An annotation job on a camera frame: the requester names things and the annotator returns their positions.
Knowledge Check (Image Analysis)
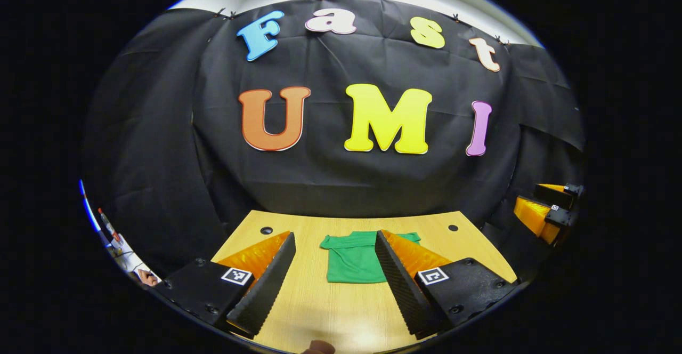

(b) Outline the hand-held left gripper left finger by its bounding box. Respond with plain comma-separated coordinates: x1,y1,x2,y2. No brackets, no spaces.
155,230,297,339

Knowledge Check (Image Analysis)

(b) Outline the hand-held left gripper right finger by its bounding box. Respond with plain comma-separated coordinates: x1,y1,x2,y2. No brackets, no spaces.
375,230,518,340

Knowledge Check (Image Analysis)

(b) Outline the green T-shirt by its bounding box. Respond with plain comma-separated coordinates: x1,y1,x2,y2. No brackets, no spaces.
320,230,421,284

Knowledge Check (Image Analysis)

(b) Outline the black backdrop cloth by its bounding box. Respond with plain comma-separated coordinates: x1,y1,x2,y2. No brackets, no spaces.
83,0,587,280

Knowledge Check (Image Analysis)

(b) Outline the white and red clutter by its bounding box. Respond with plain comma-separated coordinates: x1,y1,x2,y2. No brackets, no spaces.
80,181,161,286

